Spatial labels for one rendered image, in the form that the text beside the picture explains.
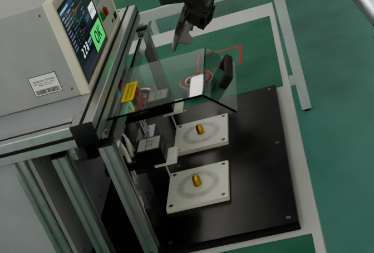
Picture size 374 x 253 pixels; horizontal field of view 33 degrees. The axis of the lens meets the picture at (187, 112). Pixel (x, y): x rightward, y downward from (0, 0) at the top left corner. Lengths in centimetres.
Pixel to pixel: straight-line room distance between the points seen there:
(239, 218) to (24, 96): 53
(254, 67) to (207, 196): 71
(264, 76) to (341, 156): 97
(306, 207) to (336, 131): 167
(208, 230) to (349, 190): 135
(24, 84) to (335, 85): 233
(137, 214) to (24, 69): 38
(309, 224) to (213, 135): 45
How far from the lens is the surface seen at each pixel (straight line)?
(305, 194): 142
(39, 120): 128
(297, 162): 153
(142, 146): 145
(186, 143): 167
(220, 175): 150
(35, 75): 132
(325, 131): 305
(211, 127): 171
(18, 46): 130
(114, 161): 124
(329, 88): 341
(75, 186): 129
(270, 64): 204
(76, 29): 134
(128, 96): 135
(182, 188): 150
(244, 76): 201
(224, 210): 140
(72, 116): 124
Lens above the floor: 159
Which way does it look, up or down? 26 degrees down
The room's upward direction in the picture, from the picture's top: 20 degrees counter-clockwise
